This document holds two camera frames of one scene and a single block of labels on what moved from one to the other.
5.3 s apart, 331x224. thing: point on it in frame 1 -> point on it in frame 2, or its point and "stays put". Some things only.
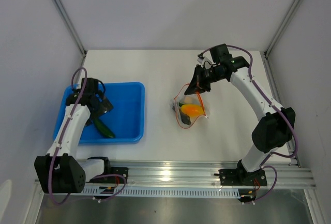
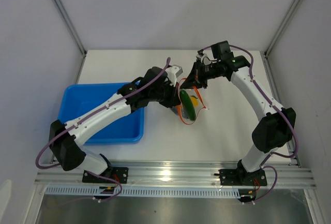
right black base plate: (242, 178) stays put
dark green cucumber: (104, 130) -> (187, 104)
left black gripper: (104, 105) -> (174, 100)
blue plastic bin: (125, 121) stays put
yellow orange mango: (193, 110) -> (194, 100)
